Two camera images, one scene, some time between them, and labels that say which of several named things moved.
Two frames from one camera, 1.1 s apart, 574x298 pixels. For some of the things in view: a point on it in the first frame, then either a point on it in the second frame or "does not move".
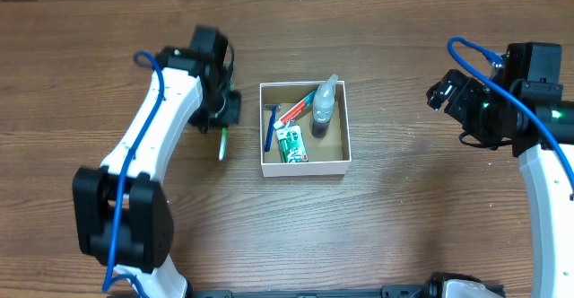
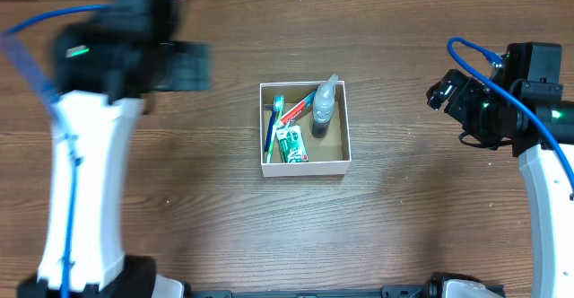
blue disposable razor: x=273 y=108 does not move
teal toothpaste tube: x=294 y=112 does not move
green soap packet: x=292 y=144 does not move
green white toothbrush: x=222 y=147 → x=279 y=103
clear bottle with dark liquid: x=322 y=107 does not move
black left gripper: x=231 y=111 → x=189 y=75
